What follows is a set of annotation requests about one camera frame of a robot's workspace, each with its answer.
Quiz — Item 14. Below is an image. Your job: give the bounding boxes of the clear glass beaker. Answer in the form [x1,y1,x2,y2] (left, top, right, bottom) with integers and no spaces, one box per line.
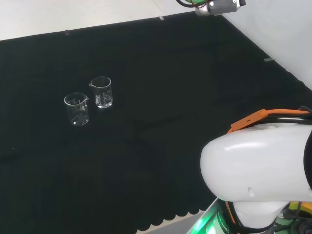
[63,92,90,127]
[88,76,114,109]

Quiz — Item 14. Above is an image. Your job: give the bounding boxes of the black bench cloth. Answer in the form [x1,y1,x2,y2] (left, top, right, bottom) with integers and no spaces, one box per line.
[0,12,312,234]

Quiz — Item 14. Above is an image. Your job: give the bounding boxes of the yellow stop button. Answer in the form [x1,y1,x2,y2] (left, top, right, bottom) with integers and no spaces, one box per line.
[289,201,312,220]

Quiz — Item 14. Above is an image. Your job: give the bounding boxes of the orange cable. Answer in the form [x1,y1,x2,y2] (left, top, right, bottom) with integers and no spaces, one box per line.
[227,108,311,134]

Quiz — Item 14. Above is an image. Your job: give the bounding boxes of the green cable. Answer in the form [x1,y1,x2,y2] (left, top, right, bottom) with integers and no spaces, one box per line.
[182,0,208,8]

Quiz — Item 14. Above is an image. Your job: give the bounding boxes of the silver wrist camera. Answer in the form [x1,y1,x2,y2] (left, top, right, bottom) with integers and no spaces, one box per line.
[194,0,247,17]

